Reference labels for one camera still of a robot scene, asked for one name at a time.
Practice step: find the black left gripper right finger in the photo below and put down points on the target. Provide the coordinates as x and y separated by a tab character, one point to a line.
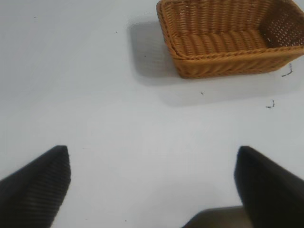
270	190

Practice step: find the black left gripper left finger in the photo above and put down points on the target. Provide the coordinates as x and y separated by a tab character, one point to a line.
33	192

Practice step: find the brown woven wicker basket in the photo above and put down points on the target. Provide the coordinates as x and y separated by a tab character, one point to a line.
213	42

